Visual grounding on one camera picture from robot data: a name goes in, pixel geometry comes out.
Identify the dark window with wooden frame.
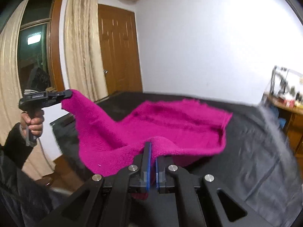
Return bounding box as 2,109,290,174
17,0,65,91

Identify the magenta knit sweater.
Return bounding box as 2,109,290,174
62,90,232,176

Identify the wooden desk with clutter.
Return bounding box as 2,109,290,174
262,92,303,156

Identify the black sleeved left forearm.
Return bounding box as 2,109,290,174
1,122,33,169

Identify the brown wooden door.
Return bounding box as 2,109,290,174
98,4,143,95

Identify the person's left hand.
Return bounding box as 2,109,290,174
20,110,44,138

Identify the dark grey bed sheet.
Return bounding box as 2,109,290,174
51,92,302,226

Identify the metal frame on desk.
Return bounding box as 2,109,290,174
269,66,302,97

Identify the beige curtain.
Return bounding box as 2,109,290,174
0,0,142,180

